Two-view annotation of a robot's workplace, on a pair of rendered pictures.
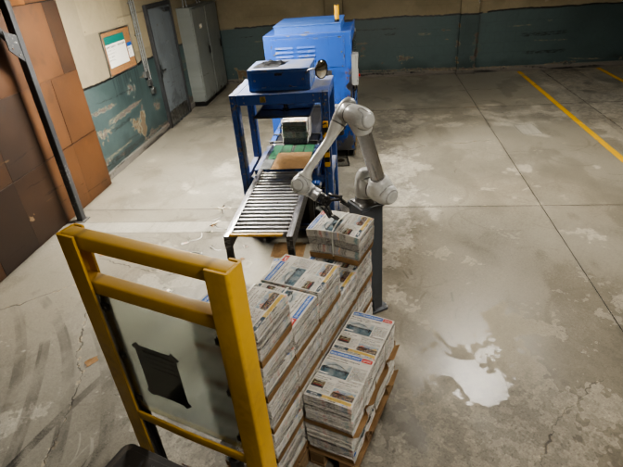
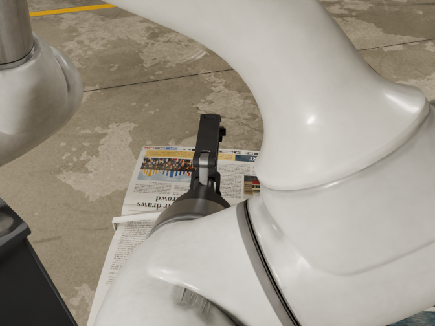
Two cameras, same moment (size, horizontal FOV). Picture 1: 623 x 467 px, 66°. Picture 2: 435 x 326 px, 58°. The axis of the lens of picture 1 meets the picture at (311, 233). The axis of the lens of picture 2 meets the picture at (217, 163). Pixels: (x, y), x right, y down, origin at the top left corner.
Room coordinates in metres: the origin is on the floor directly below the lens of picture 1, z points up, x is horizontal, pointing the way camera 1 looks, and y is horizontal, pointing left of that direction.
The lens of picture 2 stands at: (2.97, 0.14, 1.57)
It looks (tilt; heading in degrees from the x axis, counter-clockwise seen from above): 45 degrees down; 245
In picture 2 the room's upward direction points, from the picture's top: straight up
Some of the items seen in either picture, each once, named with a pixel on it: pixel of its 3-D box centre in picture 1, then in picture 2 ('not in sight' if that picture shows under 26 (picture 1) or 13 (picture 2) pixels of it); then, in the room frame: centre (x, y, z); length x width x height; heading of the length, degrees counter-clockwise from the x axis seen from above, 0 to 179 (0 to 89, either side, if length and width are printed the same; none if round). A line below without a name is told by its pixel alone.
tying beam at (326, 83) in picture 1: (284, 90); not in sight; (4.85, 0.16, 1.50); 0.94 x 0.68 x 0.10; 81
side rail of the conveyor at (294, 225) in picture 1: (301, 203); not in sight; (3.81, 0.07, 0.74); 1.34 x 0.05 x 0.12; 171
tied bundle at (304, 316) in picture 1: (277, 319); not in sight; (2.02, 0.23, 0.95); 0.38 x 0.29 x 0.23; 61
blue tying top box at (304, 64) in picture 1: (282, 74); not in sight; (4.86, 0.16, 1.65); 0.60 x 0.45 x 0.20; 81
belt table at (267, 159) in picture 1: (290, 159); not in sight; (4.86, 0.16, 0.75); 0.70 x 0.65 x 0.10; 171
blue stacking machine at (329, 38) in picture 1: (318, 76); not in sight; (7.53, -0.31, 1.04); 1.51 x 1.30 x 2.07; 171
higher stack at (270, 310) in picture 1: (256, 397); not in sight; (1.76, 0.36, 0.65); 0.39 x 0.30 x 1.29; 62
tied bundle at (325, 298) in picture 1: (301, 288); not in sight; (2.28, 0.08, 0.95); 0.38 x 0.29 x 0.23; 61
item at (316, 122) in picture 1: (304, 127); not in sight; (5.97, -0.02, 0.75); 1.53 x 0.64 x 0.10; 171
